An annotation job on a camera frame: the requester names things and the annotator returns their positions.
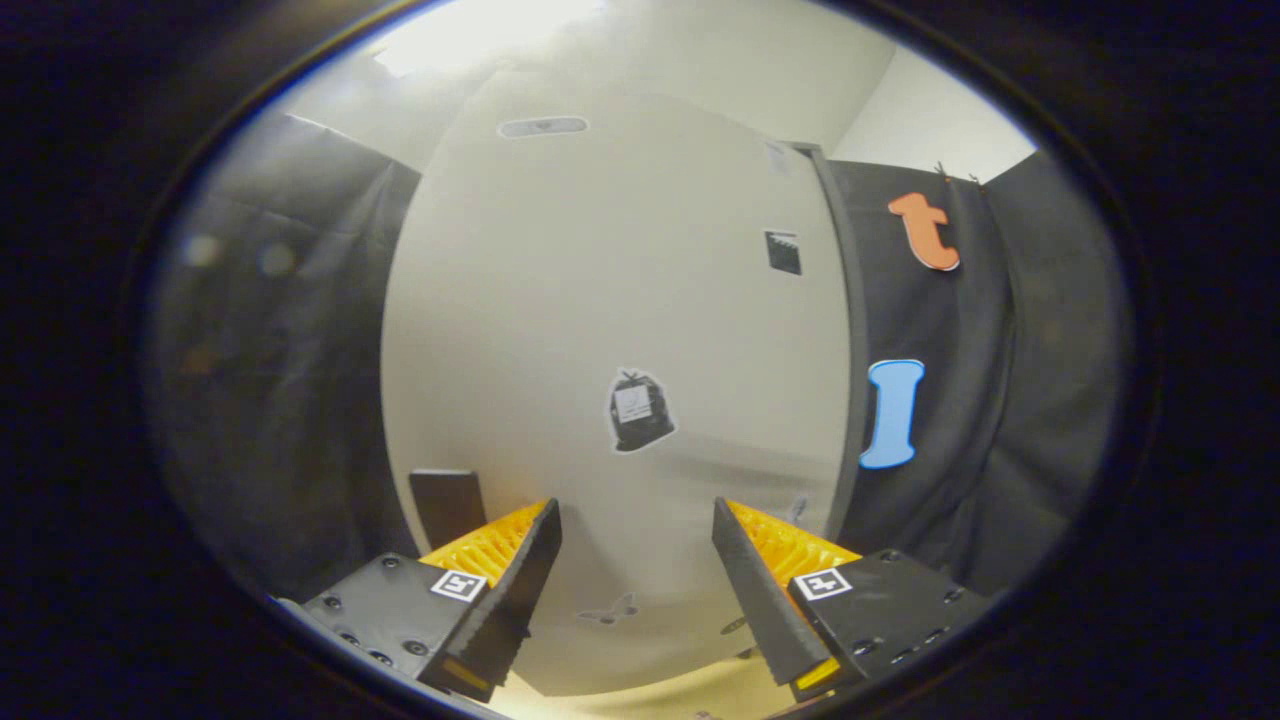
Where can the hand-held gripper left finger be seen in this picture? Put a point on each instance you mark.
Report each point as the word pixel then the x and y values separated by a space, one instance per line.
pixel 525 570

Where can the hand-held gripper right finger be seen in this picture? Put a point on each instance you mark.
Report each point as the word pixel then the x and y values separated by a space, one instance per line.
pixel 750 580

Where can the grey shoe cabinet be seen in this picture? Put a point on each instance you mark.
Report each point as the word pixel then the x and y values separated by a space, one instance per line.
pixel 850 300

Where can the white shoe cabinet door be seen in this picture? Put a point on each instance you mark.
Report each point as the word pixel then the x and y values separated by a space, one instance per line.
pixel 600 280

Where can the black backdrop cloth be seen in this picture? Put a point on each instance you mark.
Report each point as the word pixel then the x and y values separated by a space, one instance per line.
pixel 280 350

